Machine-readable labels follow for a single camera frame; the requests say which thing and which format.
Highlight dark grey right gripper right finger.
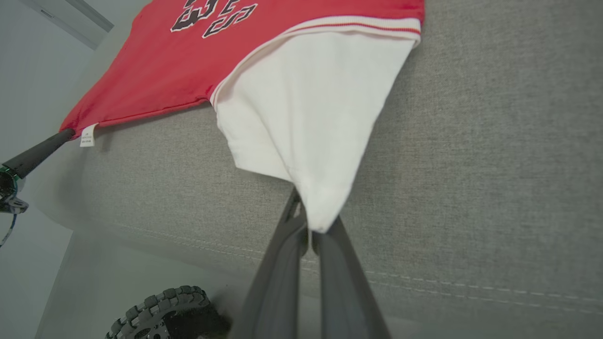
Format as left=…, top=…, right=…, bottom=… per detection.
left=313, top=217, right=391, bottom=339

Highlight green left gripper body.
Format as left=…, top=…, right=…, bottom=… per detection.
left=0, top=165, right=29, bottom=215

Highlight grey metal wall rail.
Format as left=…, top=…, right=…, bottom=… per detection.
left=19, top=0, right=114, bottom=50

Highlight grey fabric sofa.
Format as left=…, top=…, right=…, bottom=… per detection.
left=28, top=0, right=603, bottom=339

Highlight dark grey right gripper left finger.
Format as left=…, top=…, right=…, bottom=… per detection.
left=229, top=188, right=309, bottom=339

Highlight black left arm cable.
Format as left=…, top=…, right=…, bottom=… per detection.
left=0, top=212, right=17, bottom=248

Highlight red Bulls jersey white sleeves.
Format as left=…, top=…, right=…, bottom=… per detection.
left=59, top=0, right=425, bottom=234

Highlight black treaded robot wheel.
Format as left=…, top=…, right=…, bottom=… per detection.
left=105, top=285, right=231, bottom=339

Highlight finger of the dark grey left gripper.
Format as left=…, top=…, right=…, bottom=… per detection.
left=2, top=128, right=76, bottom=179

